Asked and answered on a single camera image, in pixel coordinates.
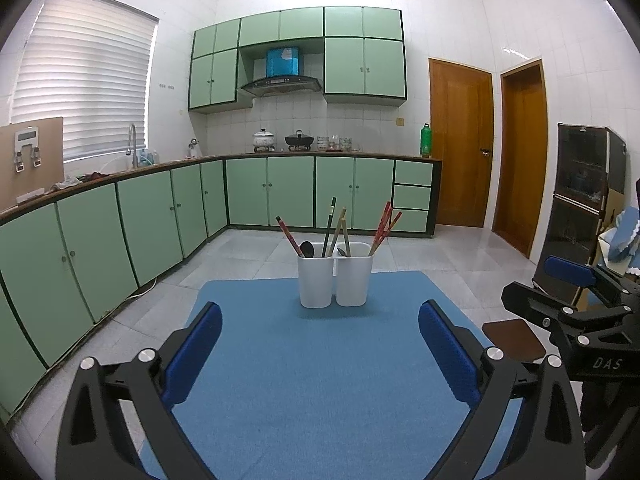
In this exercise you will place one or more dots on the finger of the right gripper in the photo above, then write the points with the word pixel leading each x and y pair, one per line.
pixel 600 282
pixel 558 317

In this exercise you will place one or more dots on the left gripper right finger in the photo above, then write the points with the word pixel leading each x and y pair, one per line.
pixel 523 420

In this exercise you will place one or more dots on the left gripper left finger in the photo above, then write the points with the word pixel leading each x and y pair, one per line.
pixel 94 440

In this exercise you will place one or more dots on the chopstick with orange band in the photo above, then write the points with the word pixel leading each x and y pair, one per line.
pixel 387 222

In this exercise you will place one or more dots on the black chopstick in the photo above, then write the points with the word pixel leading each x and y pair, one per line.
pixel 328 226

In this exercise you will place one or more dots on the light bamboo chopstick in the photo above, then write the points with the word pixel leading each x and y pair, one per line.
pixel 337 231

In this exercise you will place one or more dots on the chopstick with red end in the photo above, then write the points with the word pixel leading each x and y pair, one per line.
pixel 287 233

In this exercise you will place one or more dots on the green lower kitchen cabinets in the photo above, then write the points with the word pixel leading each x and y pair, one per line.
pixel 70 259

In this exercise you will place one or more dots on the green kitchen cabinets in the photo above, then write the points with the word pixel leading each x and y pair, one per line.
pixel 348 54
pixel 70 259

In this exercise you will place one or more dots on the green upper kitchen cabinets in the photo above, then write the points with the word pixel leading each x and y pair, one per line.
pixel 348 54

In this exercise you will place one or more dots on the brown wooden stool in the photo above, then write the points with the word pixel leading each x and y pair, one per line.
pixel 515 339

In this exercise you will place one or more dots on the brown wooden door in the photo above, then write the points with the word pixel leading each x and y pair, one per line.
pixel 524 150
pixel 462 120

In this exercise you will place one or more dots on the black glass cabinet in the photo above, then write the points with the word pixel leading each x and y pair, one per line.
pixel 589 193

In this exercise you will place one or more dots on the blue table mat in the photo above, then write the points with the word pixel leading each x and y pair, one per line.
pixel 333 393

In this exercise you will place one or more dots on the white utensil holder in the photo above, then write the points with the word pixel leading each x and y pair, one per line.
pixel 342 277

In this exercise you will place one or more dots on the green bottle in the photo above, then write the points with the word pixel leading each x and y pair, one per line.
pixel 426 140

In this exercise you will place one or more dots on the glass jars on counter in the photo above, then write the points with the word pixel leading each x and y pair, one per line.
pixel 336 144

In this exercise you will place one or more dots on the chrome sink faucet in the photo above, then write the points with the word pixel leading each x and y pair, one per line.
pixel 132 145

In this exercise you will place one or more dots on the black wok pan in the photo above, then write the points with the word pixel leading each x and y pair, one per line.
pixel 299 141

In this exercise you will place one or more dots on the brown cardboard board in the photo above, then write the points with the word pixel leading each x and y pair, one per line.
pixel 31 159

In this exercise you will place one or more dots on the small kettle on counter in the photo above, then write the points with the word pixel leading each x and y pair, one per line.
pixel 193 149

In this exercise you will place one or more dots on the white cooking pot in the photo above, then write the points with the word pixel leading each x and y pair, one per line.
pixel 264 141

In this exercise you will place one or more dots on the black range hood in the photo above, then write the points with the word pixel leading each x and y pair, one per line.
pixel 271 86

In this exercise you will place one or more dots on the blue box on hood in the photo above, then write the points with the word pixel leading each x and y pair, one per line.
pixel 283 62

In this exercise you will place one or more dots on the white window blind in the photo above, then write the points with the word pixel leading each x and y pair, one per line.
pixel 89 62

